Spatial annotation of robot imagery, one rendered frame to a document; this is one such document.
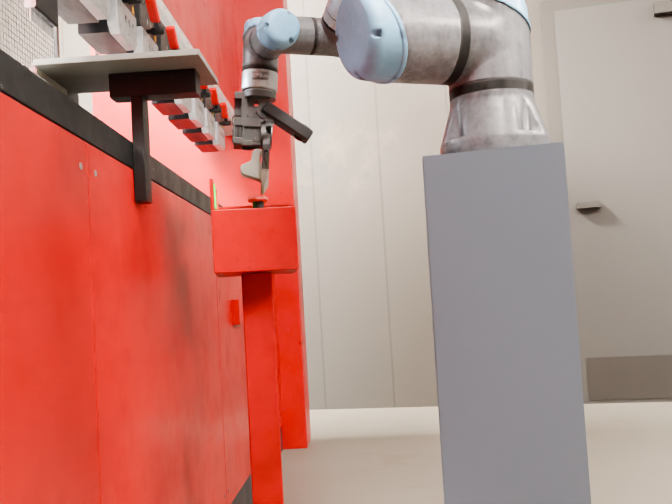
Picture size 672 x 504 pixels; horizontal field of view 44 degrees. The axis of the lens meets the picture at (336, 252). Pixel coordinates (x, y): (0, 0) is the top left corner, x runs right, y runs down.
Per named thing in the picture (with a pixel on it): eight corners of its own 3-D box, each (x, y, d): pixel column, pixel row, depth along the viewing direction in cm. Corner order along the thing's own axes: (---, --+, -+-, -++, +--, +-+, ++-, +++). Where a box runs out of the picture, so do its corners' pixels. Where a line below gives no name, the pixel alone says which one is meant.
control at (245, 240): (298, 268, 158) (293, 175, 159) (214, 273, 156) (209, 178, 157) (293, 273, 178) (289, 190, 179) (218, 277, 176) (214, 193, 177)
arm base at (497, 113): (552, 162, 120) (547, 95, 121) (552, 144, 106) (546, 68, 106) (447, 172, 124) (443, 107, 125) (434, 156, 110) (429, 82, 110)
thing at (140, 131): (201, 197, 136) (195, 68, 137) (113, 202, 136) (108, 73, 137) (205, 200, 140) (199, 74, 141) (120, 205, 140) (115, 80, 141)
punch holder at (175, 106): (181, 101, 231) (178, 43, 232) (150, 103, 231) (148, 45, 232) (192, 114, 246) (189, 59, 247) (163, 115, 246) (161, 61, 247)
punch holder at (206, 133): (207, 131, 271) (205, 81, 272) (181, 133, 271) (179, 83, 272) (215, 140, 285) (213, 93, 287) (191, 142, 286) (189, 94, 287)
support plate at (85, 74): (198, 54, 130) (198, 48, 130) (32, 65, 131) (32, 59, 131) (218, 84, 148) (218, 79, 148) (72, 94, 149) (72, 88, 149)
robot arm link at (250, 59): (249, 12, 170) (239, 25, 178) (247, 64, 169) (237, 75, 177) (286, 18, 173) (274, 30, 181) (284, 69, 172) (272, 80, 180)
